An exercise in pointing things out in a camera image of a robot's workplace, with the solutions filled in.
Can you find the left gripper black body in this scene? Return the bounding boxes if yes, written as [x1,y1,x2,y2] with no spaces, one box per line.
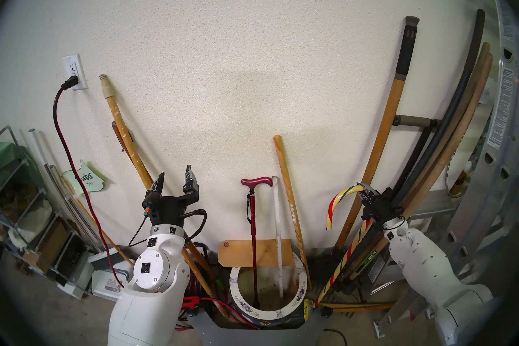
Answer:
[142,185,201,227]

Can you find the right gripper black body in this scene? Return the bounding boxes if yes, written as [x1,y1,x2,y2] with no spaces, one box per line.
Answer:
[362,188,407,227]

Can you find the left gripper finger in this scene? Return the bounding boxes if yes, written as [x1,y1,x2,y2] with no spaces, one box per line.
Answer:
[148,172,166,197]
[182,165,200,193]

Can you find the striped candy cane stick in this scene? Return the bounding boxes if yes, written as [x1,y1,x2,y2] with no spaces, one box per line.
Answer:
[313,185,371,308]

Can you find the pink metal walking cane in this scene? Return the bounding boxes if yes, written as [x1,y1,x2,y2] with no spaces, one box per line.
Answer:
[241,177,273,309]

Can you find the white floral ceramic pot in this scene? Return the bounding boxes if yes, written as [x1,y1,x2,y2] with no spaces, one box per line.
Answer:
[229,256,309,325]

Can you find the grey step ladder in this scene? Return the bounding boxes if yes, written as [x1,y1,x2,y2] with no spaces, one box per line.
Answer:
[405,189,461,236]

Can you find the thin wooden dowel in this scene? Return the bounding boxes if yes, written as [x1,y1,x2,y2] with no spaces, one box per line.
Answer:
[61,177,135,267]

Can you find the dark brown wooden stick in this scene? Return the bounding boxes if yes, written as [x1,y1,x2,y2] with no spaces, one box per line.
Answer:
[112,121,215,281]

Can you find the green handwritten sign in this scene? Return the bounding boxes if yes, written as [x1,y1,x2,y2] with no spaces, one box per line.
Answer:
[67,160,107,192]

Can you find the black rake head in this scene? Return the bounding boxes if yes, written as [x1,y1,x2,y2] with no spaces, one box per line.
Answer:
[312,248,365,302]

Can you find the light wooden stick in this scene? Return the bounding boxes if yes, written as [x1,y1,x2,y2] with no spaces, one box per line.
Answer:
[273,135,312,291]

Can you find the brown bottle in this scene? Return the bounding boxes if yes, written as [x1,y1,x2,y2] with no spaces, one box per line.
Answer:
[450,170,473,198]

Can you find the wooden board with hole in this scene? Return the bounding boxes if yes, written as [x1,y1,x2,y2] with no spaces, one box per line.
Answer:
[218,239,293,267]

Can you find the white flat stick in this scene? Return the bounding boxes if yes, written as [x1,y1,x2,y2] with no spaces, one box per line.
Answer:
[272,176,284,298]

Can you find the black printed box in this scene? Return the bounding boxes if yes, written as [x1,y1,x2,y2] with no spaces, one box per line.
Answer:
[57,234,88,287]

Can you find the brown cardboard box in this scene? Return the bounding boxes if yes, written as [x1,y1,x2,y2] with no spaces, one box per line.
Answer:
[40,220,70,273]

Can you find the white plastic pipe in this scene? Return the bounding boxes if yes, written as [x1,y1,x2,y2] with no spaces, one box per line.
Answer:
[28,129,55,187]

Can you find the aluminium extension ladder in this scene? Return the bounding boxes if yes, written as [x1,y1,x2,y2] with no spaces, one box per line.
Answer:
[373,0,519,340]

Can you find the curved wooden pole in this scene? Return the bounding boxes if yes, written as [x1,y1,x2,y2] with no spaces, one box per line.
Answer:
[353,52,493,281]
[349,42,491,277]

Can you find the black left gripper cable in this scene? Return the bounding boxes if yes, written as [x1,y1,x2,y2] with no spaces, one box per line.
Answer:
[184,209,208,241]

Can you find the black tool olive crossbar handle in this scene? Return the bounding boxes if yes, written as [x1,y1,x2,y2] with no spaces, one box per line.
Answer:
[357,115,440,265]

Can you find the red extension cord reel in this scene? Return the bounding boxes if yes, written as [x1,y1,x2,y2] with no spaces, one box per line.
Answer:
[175,242,260,329]

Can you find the grey metal rail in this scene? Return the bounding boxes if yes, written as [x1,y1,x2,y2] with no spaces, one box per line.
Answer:
[44,164,107,256]

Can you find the wooden broom handle threaded tip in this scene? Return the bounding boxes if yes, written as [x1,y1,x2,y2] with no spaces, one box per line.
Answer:
[100,74,232,319]

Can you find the yellow handled tool black knob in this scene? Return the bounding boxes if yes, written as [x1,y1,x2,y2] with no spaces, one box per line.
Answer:
[318,302,396,318]

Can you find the black floor cable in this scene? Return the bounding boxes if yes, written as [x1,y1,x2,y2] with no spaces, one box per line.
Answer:
[322,328,347,346]

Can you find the red black power cord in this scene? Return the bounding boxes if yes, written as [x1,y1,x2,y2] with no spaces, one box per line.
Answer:
[53,76,124,288]

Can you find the metal wire shelf rack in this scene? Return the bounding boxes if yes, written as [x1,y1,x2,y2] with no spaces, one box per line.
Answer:
[0,126,96,298]

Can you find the white wall outlet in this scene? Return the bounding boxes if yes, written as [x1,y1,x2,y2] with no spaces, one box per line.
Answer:
[63,54,88,91]

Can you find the wooden handle black grip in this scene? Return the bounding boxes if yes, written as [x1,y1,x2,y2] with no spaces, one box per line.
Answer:
[337,16,420,248]

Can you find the white wall switch plate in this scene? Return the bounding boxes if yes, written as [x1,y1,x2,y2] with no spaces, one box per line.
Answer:
[480,78,496,105]

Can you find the bundle of long tool handles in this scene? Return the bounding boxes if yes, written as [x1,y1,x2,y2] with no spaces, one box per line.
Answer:
[365,9,486,265]

